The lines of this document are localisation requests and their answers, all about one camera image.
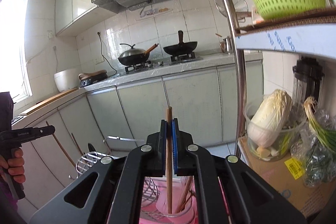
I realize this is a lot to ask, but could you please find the brown wooden chopstick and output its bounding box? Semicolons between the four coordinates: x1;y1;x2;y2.
166;106;173;214

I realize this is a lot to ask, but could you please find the person's left hand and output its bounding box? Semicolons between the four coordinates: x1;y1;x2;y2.
0;148;26;184

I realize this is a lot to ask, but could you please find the wooden cutting board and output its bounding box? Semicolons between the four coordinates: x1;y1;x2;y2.
19;88;78;116

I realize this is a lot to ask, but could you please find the pink plastic utensil holder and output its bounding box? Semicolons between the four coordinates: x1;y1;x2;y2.
138;176;198;224

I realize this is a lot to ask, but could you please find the gas stove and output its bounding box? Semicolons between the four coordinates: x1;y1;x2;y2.
117;52;203;76

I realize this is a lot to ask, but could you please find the white rice cooker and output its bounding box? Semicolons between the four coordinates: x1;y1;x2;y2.
54;68;80;92

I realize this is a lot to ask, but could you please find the lidded black wok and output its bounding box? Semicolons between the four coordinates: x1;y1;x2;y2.
118;43;159;66

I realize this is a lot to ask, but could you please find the open black wok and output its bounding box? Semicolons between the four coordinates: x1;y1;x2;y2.
163;30;198;56

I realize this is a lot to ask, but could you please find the clear plastic bowl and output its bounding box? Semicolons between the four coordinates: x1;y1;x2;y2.
244;98;306;161

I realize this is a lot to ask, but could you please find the napa cabbage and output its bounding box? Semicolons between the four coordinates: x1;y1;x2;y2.
247;89;293;148

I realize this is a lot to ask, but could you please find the steel kettle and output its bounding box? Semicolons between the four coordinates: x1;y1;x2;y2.
220;36;234;55

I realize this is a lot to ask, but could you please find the cardboard box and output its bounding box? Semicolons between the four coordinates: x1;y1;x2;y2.
238;137;335;217

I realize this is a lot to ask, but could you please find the metal skimmer strainer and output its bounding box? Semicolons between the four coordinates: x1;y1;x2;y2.
214;0;249;23

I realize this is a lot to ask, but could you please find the black blender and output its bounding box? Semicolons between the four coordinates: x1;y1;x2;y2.
292;57;324;104

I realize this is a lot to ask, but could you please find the green onions bunch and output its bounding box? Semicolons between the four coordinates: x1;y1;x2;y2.
303;97;335;154

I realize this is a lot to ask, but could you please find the metal shelf rack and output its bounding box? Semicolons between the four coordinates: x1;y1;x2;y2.
202;0;336;162

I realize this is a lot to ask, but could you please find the chrome wire utensil rack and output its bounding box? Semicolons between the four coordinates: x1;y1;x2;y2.
68;151;161;222

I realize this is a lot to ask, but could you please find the black power cable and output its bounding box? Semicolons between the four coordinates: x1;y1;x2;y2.
97;31;118;78

